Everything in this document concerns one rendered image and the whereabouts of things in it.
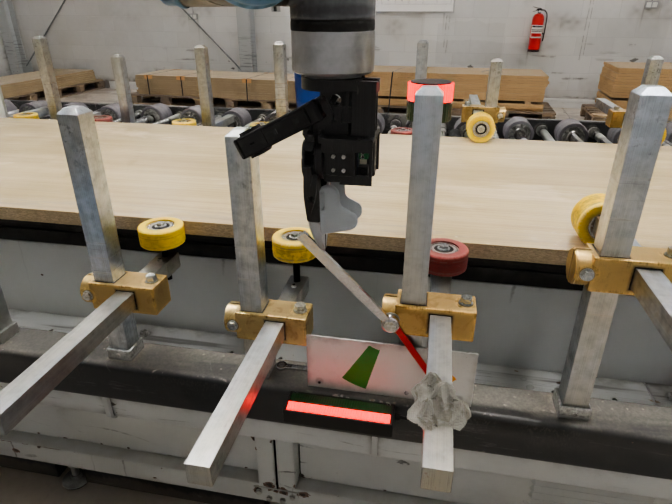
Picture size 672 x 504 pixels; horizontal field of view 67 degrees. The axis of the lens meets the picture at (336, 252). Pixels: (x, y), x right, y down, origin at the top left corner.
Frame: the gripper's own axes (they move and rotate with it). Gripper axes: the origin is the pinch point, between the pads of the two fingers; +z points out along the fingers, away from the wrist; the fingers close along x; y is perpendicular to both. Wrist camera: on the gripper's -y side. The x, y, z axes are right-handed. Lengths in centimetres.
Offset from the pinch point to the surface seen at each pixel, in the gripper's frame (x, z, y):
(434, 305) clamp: 6.4, 12.1, 15.7
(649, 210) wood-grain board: 45, 9, 56
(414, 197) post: 6.2, -4.2, 11.7
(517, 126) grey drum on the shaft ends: 155, 16, 45
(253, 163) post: 7.2, -7.3, -10.6
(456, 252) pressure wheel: 17.2, 8.4, 18.6
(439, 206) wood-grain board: 39.6, 9.1, 15.7
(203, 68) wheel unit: 115, -8, -67
